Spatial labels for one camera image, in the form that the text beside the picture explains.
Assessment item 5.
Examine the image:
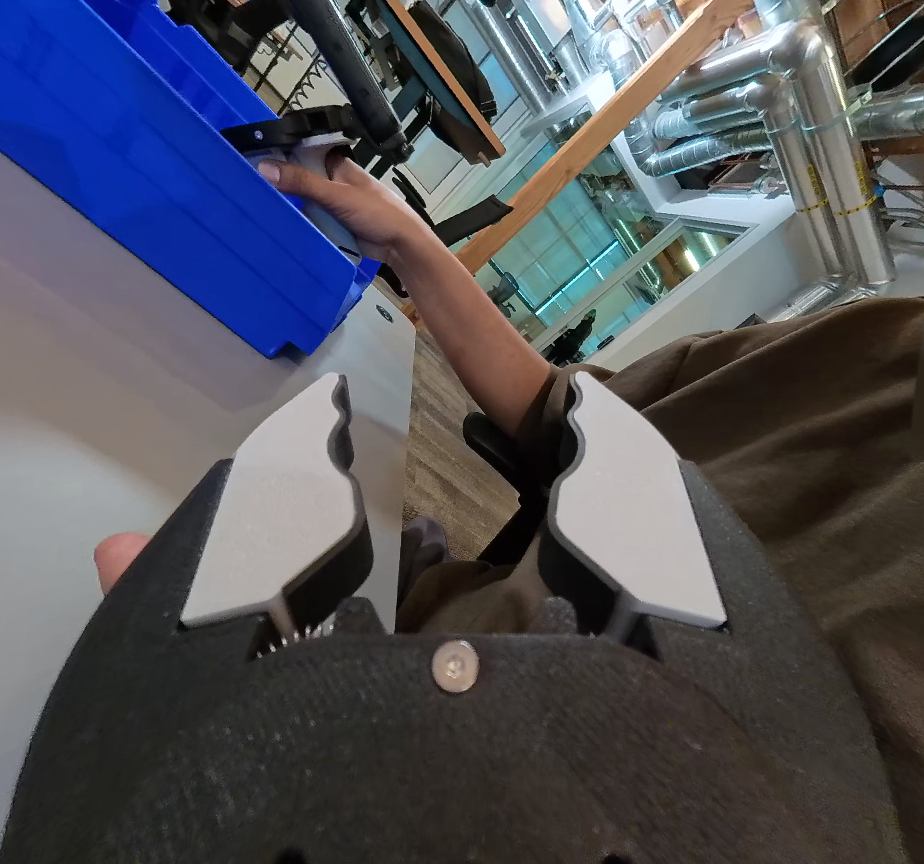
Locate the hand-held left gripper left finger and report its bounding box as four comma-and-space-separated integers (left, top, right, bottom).
179, 373, 375, 645

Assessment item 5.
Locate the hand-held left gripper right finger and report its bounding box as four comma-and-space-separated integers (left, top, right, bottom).
538, 371, 729, 645

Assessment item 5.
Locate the blue plastic bin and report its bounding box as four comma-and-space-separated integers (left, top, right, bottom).
0, 0, 382, 360

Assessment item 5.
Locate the person's right forearm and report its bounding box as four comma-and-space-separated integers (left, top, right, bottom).
383, 225, 557, 439

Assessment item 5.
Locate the person's right hand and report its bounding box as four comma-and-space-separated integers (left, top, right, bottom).
258, 156, 434, 266

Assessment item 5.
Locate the wooden top table black base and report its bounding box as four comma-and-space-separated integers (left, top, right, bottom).
345, 0, 506, 168

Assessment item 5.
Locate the black bag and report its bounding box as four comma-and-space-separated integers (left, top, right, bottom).
408, 0, 499, 125

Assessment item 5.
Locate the black chair armrest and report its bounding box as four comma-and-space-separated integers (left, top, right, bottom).
462, 413, 550, 565

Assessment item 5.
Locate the person's dark clothing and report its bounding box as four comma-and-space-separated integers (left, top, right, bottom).
396, 297, 924, 864

